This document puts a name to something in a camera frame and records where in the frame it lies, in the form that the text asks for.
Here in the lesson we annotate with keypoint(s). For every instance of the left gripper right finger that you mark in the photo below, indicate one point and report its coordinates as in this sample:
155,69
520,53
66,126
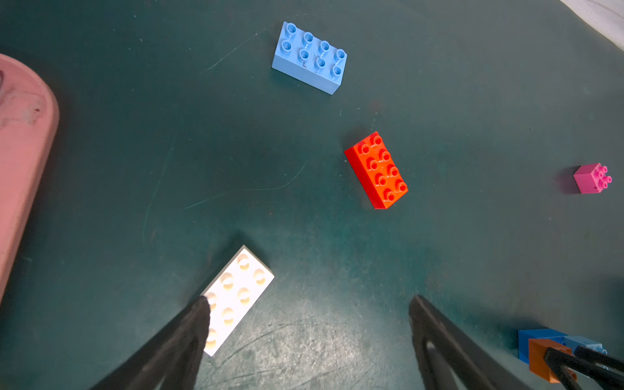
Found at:
445,353

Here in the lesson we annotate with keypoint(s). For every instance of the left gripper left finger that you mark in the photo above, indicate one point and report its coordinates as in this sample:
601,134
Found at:
171,359

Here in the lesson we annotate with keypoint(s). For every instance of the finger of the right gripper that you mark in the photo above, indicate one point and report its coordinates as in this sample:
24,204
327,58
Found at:
605,369

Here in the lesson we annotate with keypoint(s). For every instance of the light blue small lego brick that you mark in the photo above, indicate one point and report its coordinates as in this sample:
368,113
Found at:
573,342

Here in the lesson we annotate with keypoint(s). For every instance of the orange 2x2 lego brick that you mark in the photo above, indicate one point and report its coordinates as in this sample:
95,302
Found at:
536,350

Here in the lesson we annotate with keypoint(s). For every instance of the white 2x4 lego brick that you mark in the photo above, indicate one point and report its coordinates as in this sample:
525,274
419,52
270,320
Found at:
231,295

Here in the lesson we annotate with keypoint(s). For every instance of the red 2x4 lego brick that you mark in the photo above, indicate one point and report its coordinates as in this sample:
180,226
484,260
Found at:
376,171

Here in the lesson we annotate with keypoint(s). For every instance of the magenta 2x2 lego brick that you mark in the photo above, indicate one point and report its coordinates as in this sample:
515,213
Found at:
592,178

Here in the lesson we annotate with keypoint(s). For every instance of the light blue 2x4 lego brick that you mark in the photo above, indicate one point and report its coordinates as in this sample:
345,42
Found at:
308,59

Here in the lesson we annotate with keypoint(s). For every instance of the green table mat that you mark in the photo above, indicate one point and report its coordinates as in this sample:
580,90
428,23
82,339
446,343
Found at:
178,143

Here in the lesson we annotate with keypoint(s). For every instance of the pink tray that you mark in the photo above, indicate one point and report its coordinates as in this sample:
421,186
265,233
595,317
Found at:
29,122

